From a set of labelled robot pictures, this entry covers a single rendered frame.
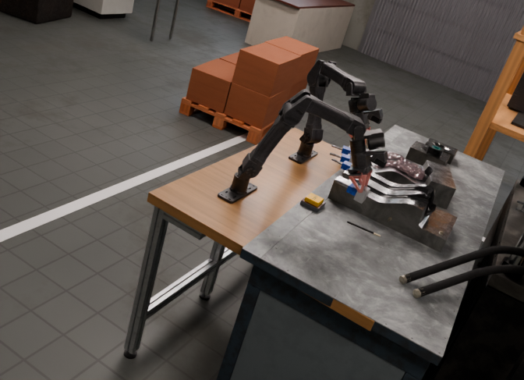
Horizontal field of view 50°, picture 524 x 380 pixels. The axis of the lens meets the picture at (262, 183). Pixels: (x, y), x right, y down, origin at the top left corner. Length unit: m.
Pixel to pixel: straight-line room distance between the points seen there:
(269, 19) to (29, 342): 6.03
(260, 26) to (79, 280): 5.61
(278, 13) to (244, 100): 3.19
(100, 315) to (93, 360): 0.27
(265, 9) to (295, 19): 0.46
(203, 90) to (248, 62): 0.48
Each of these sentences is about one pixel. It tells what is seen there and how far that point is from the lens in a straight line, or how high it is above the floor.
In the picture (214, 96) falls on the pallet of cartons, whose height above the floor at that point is 0.25.
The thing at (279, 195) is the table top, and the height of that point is 0.80.
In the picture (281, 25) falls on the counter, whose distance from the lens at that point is 7.77.
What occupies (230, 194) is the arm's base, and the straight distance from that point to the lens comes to 2.17.
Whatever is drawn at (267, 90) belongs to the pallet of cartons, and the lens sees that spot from 4.65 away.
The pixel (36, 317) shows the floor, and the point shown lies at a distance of 2.69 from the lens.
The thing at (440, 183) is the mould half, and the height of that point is 0.91.
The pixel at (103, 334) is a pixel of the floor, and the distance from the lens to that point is 2.64.
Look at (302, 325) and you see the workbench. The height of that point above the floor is 0.63.
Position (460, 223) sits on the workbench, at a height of 0.80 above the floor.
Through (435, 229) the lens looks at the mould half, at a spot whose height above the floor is 0.86.
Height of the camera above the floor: 1.83
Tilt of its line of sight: 26 degrees down
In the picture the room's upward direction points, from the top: 17 degrees clockwise
